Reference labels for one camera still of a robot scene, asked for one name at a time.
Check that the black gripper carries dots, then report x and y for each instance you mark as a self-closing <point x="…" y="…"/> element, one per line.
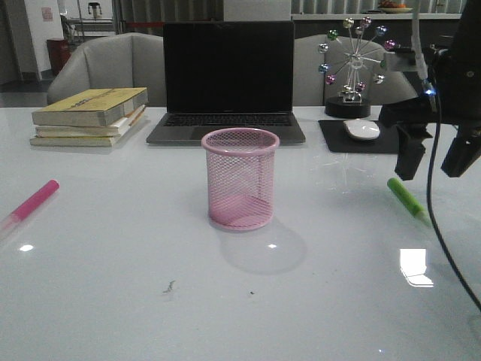
<point x="455" y="76"/>

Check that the green highlighter pen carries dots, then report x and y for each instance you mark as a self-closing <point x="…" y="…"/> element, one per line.
<point x="409" y="201"/>

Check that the pink highlighter pen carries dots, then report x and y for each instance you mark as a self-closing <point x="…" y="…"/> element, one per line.
<point x="19" y="214"/>

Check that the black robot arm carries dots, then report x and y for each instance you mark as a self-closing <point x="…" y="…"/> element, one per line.
<point x="467" y="37"/>

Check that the pink mesh pen holder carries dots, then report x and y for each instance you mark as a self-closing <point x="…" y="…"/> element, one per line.
<point x="240" y="177"/>

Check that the black mouse pad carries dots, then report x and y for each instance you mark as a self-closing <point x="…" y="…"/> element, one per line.
<point x="339" y="141"/>

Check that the white computer mouse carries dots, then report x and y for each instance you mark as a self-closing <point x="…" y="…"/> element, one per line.
<point x="362" y="130"/>

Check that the ferris wheel desk ornament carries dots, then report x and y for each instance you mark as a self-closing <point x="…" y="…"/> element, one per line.
<point x="355" y="68"/>

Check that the right grey armchair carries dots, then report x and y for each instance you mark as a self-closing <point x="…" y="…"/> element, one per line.
<point x="309" y="87"/>

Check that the grey armchair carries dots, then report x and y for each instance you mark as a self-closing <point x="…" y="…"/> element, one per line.
<point x="127" y="60"/>
<point x="309" y="87"/>

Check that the fruit bowl on counter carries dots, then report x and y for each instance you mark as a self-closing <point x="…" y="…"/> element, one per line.
<point x="392" y="7"/>

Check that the grey laptop computer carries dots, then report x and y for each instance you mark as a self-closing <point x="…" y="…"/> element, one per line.
<point x="227" y="74"/>

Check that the white box behind laptop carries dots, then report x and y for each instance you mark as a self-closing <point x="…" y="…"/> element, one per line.
<point x="256" y="10"/>

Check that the left grey armchair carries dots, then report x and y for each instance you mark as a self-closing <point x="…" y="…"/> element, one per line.
<point x="127" y="60"/>

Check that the top yellow book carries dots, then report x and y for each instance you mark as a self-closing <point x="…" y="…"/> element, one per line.
<point x="92" y="107"/>

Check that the middle cream book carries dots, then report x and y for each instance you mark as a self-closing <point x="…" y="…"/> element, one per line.
<point x="116" y="129"/>

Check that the cream book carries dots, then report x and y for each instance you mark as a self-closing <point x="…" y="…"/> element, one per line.
<point x="116" y="129"/>
<point x="88" y="141"/>

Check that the red trash bin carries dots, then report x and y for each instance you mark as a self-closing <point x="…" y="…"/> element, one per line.
<point x="59" y="53"/>

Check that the bottom cream book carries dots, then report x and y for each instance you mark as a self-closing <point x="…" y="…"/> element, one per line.
<point x="88" y="141"/>

